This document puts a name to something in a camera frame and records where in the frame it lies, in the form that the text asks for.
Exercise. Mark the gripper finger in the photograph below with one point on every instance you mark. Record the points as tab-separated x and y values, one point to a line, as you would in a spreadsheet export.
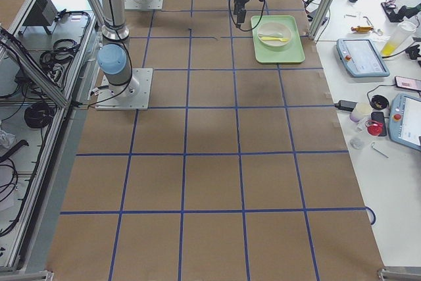
240	16

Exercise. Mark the white round plate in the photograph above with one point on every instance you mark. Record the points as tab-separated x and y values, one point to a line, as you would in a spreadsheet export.
271	27

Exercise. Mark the yellow plastic fork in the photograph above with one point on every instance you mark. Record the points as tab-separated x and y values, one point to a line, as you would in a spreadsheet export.
268	38

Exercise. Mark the pale green plastic spoon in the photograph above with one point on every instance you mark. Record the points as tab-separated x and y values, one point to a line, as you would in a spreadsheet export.
272	35

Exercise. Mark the light green tray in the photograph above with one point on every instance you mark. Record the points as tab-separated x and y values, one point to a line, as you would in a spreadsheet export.
290	53

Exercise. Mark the gold cylindrical tool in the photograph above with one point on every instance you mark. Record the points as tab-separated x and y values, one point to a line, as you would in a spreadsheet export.
362	29

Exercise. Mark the teach pendant near tray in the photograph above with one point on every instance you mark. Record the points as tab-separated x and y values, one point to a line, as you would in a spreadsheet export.
360	58

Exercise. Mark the black power adapter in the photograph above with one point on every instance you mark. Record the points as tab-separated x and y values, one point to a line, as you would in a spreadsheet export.
345	105

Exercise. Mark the yellow liquid bottle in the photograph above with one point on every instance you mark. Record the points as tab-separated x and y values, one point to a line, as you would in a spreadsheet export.
403	30

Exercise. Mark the smartphone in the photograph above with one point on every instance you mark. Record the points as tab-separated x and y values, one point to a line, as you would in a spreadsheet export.
408	83

